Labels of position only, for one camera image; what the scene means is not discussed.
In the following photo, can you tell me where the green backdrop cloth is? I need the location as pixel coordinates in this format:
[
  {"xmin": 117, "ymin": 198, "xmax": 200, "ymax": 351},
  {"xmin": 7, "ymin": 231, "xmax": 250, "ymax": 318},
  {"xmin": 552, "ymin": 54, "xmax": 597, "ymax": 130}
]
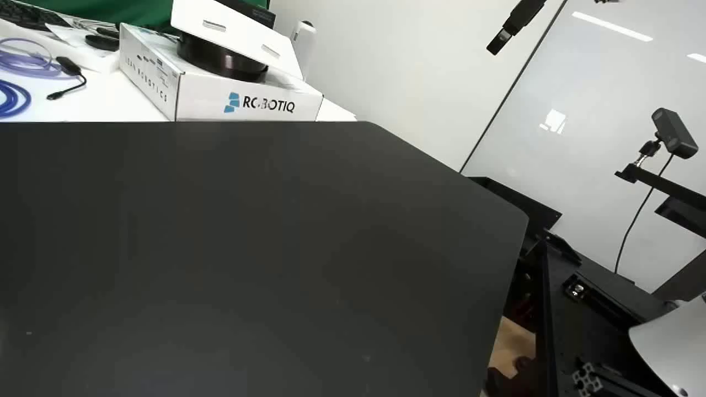
[{"xmin": 19, "ymin": 0, "xmax": 271, "ymax": 33}]

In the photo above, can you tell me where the black camera on mount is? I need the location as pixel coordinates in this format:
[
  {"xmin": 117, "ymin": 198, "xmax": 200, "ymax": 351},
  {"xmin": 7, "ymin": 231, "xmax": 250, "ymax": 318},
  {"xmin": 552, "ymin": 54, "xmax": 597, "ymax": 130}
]
[{"xmin": 649, "ymin": 106, "xmax": 702, "ymax": 161}]

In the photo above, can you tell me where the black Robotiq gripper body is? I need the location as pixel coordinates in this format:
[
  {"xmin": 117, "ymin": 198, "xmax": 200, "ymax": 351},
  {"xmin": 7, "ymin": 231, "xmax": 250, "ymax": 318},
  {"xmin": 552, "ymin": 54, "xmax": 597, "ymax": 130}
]
[{"xmin": 504, "ymin": 0, "xmax": 550, "ymax": 39}]

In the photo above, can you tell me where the black adapter cable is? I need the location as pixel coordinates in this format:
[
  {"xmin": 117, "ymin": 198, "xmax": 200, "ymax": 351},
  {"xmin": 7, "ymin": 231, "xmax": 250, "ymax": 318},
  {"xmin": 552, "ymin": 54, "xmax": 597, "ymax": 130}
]
[{"xmin": 44, "ymin": 52, "xmax": 91, "ymax": 104}]

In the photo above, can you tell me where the black round device in box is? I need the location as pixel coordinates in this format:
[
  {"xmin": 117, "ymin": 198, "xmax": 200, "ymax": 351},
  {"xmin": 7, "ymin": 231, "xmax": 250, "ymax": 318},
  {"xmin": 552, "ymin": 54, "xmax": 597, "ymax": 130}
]
[{"xmin": 177, "ymin": 30, "xmax": 271, "ymax": 82}]

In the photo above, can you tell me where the white Robotiq cardboard box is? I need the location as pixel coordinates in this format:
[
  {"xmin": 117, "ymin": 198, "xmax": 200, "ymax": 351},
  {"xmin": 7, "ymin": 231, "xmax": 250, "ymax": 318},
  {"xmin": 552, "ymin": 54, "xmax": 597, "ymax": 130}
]
[{"xmin": 117, "ymin": 0, "xmax": 326, "ymax": 124}]

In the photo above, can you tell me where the black mouse-like device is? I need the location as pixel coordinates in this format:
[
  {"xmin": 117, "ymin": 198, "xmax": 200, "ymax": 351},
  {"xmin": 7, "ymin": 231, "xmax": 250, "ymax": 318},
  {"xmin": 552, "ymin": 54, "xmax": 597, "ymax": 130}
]
[{"xmin": 84, "ymin": 27, "xmax": 122, "ymax": 52}]

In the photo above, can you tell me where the black aluminium frame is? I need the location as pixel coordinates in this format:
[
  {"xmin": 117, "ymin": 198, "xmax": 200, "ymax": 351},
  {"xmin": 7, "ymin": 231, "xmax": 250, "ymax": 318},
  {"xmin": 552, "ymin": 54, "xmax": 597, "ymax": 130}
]
[{"xmin": 468, "ymin": 161, "xmax": 706, "ymax": 397}]

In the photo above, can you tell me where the blue coiled cable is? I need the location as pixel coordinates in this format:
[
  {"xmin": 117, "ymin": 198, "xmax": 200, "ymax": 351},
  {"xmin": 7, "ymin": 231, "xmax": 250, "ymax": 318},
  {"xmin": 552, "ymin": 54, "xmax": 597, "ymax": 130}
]
[{"xmin": 0, "ymin": 34, "xmax": 70, "ymax": 120}]

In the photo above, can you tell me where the black camera cable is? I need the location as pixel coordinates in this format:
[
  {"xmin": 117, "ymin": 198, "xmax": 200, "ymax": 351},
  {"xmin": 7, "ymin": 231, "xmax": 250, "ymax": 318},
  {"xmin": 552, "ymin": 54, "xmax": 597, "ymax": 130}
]
[{"xmin": 611, "ymin": 138, "xmax": 674, "ymax": 275}]

